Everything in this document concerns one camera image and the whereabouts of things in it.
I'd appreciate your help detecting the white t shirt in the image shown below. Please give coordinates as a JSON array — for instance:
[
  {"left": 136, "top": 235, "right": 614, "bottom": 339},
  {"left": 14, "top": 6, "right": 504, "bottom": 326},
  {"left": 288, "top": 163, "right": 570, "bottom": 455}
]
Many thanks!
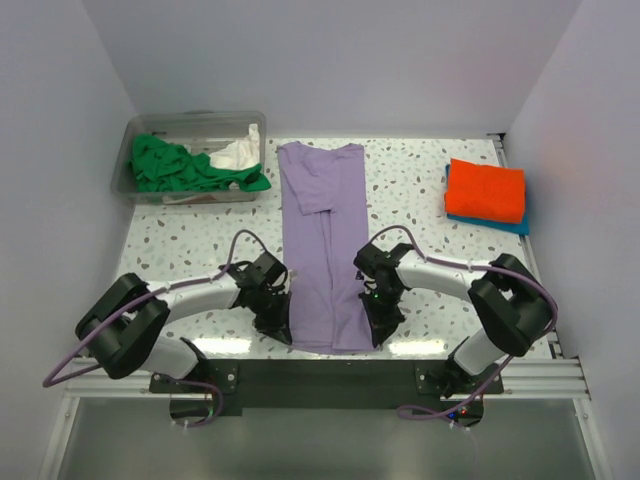
[{"left": 209, "top": 123, "right": 261, "bottom": 171}]

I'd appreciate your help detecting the orange folded t shirt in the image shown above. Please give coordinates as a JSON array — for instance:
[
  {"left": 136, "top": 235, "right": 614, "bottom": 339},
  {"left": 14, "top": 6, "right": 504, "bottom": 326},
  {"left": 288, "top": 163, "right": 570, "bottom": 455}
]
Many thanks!
[{"left": 443, "top": 158, "right": 527, "bottom": 224}]

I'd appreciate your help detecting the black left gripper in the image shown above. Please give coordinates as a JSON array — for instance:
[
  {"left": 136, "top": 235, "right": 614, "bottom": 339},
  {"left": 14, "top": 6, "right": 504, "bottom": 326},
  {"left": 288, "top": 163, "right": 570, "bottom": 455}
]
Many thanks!
[{"left": 250, "top": 287, "right": 291, "bottom": 345}]

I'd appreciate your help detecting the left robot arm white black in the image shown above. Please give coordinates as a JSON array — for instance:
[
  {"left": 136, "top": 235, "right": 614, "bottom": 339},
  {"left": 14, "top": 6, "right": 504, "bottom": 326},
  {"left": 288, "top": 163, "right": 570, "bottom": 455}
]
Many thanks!
[{"left": 75, "top": 251, "right": 293, "bottom": 392}]

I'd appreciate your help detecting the purple t shirt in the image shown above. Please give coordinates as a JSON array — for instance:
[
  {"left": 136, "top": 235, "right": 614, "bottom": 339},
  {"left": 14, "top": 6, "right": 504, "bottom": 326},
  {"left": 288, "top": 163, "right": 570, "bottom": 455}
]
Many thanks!
[{"left": 277, "top": 142, "right": 373, "bottom": 354}]

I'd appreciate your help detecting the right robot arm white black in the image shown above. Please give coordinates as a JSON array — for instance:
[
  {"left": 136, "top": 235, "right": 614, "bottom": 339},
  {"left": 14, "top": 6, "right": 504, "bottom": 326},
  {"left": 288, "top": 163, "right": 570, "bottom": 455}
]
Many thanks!
[{"left": 354, "top": 242, "right": 558, "bottom": 398}]

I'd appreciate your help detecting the green t shirt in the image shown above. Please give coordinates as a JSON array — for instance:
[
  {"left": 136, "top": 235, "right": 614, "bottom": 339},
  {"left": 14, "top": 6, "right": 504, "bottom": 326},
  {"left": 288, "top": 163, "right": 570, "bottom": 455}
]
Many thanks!
[{"left": 128, "top": 134, "right": 271, "bottom": 193}]

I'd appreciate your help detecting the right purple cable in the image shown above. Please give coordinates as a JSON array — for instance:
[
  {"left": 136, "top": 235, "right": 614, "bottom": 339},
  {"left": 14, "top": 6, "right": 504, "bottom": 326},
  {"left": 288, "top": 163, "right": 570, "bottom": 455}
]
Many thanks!
[{"left": 369, "top": 225, "right": 559, "bottom": 426}]

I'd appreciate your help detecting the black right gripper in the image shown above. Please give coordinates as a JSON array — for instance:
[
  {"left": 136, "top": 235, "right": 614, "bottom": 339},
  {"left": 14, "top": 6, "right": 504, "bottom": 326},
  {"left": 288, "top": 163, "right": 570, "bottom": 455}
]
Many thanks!
[{"left": 358, "top": 285, "right": 405, "bottom": 348}]

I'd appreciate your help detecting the teal folded t shirt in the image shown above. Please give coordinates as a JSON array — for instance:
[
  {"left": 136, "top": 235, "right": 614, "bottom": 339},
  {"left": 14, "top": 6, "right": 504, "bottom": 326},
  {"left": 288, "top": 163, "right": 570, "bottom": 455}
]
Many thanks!
[{"left": 443, "top": 164, "right": 531, "bottom": 236}]

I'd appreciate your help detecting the clear plastic bin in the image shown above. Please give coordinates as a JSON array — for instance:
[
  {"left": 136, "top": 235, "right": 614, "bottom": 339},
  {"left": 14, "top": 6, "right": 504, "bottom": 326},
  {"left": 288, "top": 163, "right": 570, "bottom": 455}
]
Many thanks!
[{"left": 111, "top": 112, "right": 271, "bottom": 205}]

